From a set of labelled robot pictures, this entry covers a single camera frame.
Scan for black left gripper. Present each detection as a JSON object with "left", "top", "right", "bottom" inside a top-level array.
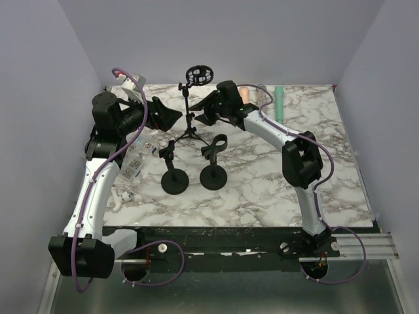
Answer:
[{"left": 116, "top": 90, "right": 182, "bottom": 136}]

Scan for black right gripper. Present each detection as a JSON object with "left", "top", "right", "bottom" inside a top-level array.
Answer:
[{"left": 189, "top": 91, "right": 229, "bottom": 127}]

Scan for black tripod microphone stand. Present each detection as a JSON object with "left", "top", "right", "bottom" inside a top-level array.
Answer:
[{"left": 174, "top": 65, "right": 213, "bottom": 146}]

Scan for pink microphone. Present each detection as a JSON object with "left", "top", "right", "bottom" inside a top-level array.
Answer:
[{"left": 238, "top": 86, "right": 250, "bottom": 104}]

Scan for rhinestone microphone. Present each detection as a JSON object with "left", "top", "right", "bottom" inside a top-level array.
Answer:
[{"left": 255, "top": 84, "right": 269, "bottom": 107}]

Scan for black round-base stand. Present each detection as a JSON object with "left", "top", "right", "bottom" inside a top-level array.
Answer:
[
  {"left": 200, "top": 134, "right": 228, "bottom": 190},
  {"left": 158, "top": 140, "right": 189, "bottom": 195}
]

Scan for green microphone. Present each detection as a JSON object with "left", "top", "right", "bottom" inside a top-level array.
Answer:
[{"left": 274, "top": 86, "right": 284, "bottom": 124}]

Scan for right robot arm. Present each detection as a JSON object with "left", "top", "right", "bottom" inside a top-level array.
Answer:
[{"left": 190, "top": 80, "right": 329, "bottom": 256}]

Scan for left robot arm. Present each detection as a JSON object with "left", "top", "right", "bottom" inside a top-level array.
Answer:
[{"left": 48, "top": 92, "right": 182, "bottom": 279}]

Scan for clear plastic bag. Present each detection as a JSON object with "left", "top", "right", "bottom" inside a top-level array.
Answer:
[{"left": 83, "top": 137, "right": 158, "bottom": 181}]

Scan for small white plastic parts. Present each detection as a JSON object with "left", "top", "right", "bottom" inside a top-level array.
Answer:
[{"left": 111, "top": 187, "right": 141, "bottom": 213}]

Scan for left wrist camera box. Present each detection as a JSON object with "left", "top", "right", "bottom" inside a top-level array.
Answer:
[{"left": 117, "top": 72, "right": 146, "bottom": 103}]

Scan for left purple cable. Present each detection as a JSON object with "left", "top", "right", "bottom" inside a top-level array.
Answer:
[{"left": 71, "top": 67, "right": 186, "bottom": 292}]

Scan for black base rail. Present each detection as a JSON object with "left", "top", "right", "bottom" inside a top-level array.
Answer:
[{"left": 122, "top": 226, "right": 340, "bottom": 273}]

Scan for aluminium frame rail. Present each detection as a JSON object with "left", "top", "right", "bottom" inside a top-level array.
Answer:
[{"left": 327, "top": 232, "right": 400, "bottom": 262}]

